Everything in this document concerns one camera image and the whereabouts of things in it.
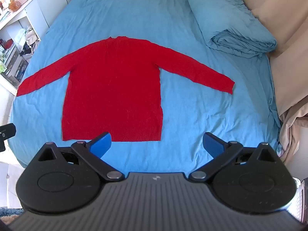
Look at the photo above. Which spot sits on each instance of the folded blue duvet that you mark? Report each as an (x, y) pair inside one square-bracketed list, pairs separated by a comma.
[(216, 12)]

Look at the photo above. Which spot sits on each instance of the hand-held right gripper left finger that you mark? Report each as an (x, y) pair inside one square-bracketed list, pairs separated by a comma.
[(102, 144)]

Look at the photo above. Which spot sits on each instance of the red box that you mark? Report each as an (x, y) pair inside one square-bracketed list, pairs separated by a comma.
[(8, 43)]

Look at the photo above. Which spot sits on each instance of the beige curtain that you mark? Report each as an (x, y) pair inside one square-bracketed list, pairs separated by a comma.
[(288, 53)]

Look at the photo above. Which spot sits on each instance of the bed with blue sheet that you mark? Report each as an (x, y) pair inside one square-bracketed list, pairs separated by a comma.
[(192, 115)]

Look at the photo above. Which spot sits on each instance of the white shelf unit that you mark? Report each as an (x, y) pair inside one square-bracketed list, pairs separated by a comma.
[(14, 21)]

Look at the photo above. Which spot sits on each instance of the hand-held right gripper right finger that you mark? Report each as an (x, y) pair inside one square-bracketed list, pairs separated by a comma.
[(213, 145)]

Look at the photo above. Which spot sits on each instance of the red knit sweater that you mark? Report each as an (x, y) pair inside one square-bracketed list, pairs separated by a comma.
[(108, 89)]

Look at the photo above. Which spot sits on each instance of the shaggy rug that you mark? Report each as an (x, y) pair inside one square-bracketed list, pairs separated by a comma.
[(9, 215)]

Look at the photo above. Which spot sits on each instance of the orange ornament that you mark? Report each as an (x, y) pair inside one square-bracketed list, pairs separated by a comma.
[(15, 5)]

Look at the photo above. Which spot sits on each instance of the white wardrobe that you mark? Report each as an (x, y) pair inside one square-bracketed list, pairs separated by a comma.
[(54, 0)]

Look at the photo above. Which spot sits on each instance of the white keyboard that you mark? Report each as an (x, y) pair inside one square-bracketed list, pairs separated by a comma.
[(300, 199)]

